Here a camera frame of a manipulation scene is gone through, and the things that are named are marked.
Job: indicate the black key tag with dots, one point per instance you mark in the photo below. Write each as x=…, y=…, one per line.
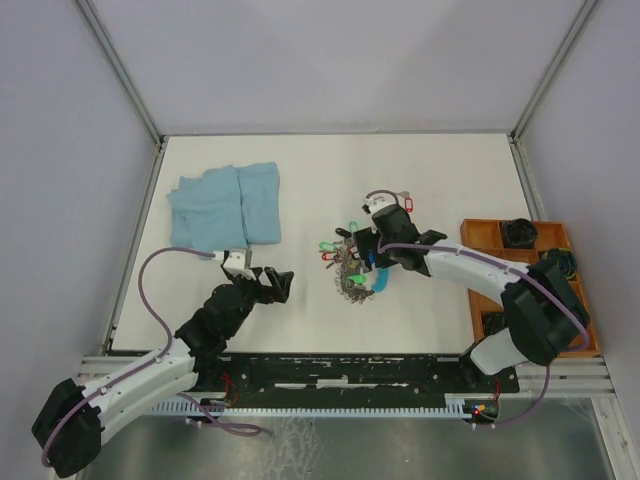
x=342, y=232

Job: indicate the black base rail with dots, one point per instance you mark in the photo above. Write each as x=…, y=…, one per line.
x=275, y=381

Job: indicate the metal key organizer blue handle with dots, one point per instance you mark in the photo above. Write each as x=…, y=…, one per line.
x=350, y=264

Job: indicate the light blue folded cloth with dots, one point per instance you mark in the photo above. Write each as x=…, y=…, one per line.
x=226, y=208

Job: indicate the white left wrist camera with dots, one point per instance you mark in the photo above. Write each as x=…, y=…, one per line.
x=236, y=263

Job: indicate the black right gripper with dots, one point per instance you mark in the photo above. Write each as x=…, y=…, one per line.
x=365, y=239

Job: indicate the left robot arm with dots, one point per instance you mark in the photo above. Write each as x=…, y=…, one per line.
x=77, y=420

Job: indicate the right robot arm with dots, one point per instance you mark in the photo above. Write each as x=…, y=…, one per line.
x=543, y=314

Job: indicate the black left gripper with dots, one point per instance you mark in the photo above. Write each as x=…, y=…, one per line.
x=279, y=281

